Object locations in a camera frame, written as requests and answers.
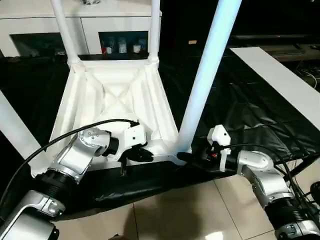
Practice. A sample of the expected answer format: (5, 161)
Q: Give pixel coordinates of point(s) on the white sideboard with glass doors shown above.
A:
(75, 20)

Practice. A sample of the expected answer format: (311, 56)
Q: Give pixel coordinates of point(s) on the white plastic table top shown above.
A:
(115, 100)

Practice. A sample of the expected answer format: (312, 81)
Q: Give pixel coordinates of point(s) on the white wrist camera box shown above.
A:
(132, 140)
(219, 137)

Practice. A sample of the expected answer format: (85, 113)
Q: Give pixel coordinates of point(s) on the black cabinet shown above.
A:
(260, 20)

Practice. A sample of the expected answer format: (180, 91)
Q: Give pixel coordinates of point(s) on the small yellow label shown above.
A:
(192, 42)

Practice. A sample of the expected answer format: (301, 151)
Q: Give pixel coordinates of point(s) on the black metal table frame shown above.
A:
(302, 165)

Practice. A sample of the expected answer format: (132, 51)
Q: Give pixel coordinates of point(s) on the black mat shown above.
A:
(240, 105)

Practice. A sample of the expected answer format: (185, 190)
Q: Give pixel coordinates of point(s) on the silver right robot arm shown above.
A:
(265, 180)

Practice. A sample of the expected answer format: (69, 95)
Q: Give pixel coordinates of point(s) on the white plastic table leg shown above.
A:
(17, 135)
(154, 30)
(65, 35)
(210, 70)

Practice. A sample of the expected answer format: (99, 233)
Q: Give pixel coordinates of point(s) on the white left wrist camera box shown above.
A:
(132, 140)

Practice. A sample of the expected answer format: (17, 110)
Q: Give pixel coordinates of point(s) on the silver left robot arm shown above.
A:
(75, 160)

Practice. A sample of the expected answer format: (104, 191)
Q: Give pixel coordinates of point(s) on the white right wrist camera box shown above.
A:
(219, 137)

